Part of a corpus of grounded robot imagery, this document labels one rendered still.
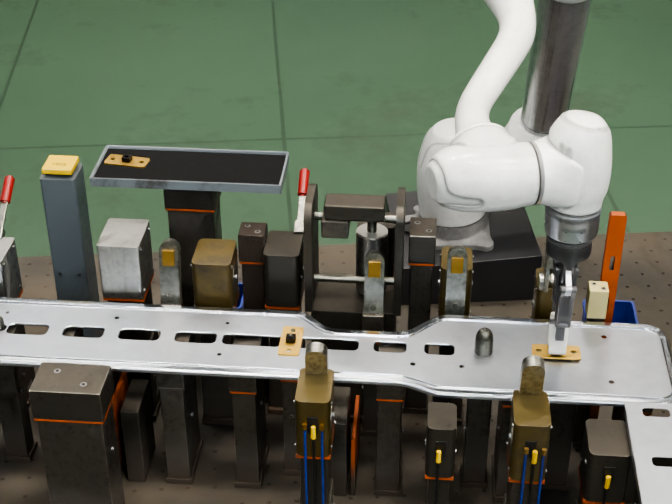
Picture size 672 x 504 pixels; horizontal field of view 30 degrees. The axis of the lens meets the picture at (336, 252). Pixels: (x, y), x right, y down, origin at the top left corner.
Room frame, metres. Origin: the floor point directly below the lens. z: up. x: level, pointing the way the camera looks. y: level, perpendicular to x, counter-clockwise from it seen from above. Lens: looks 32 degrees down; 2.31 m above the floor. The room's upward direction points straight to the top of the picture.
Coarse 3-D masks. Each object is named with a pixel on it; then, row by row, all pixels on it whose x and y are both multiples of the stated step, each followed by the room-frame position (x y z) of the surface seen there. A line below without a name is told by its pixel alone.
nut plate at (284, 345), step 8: (288, 328) 1.81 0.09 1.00; (296, 328) 1.81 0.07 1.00; (288, 336) 1.78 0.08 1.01; (296, 336) 1.79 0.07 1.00; (280, 344) 1.76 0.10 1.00; (288, 344) 1.76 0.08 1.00; (296, 344) 1.76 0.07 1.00; (280, 352) 1.74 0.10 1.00; (288, 352) 1.74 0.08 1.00; (296, 352) 1.74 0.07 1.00
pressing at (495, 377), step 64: (64, 320) 1.84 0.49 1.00; (128, 320) 1.84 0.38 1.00; (192, 320) 1.84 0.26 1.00; (256, 320) 1.84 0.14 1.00; (448, 320) 1.84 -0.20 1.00; (512, 320) 1.84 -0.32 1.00; (384, 384) 1.67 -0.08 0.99; (448, 384) 1.65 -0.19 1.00; (512, 384) 1.65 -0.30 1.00; (576, 384) 1.65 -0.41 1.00; (640, 384) 1.65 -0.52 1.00
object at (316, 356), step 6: (312, 342) 1.63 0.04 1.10; (318, 342) 1.63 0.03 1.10; (306, 348) 1.63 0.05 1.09; (312, 348) 1.62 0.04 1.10; (318, 348) 1.62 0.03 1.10; (324, 348) 1.62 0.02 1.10; (306, 354) 1.62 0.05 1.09; (312, 354) 1.61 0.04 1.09; (318, 354) 1.61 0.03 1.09; (324, 354) 1.61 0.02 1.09; (306, 360) 1.62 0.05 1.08; (312, 360) 1.62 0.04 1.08; (318, 360) 1.62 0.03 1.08; (324, 360) 1.62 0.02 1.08; (306, 366) 1.62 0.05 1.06; (312, 366) 1.62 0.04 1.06; (318, 366) 1.62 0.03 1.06; (324, 366) 1.62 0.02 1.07; (306, 372) 1.63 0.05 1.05; (312, 372) 1.62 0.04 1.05; (318, 372) 1.62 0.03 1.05; (324, 372) 1.62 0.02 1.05
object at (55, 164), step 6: (54, 156) 2.17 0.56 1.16; (60, 156) 2.17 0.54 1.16; (66, 156) 2.17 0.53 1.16; (72, 156) 2.17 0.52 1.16; (78, 156) 2.18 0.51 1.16; (48, 162) 2.15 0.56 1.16; (54, 162) 2.15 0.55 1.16; (60, 162) 2.15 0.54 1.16; (66, 162) 2.15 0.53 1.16; (72, 162) 2.15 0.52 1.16; (42, 168) 2.12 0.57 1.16; (48, 168) 2.12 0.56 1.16; (54, 168) 2.12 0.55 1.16; (60, 168) 2.12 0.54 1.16; (66, 168) 2.12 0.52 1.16; (72, 168) 2.13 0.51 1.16; (60, 174) 2.12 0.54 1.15; (66, 174) 2.12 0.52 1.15
